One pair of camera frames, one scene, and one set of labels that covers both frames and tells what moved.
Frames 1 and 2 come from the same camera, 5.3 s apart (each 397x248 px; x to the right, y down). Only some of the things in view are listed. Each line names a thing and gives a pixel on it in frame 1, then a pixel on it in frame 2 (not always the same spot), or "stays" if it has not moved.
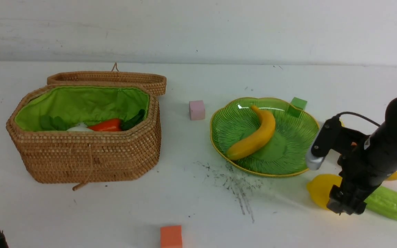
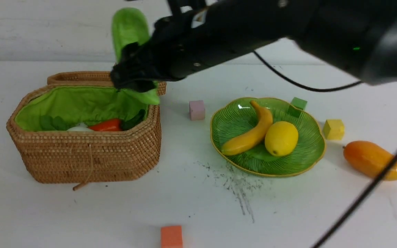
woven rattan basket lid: x=155 y=82 stays
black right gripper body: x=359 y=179 -> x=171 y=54
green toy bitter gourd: x=393 y=204 -> x=130 y=25
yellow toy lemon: x=319 y=187 -> x=281 y=138
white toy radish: x=57 y=124 stays
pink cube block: x=197 y=110 stays
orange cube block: x=171 y=237 stays
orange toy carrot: x=117 y=125 stays
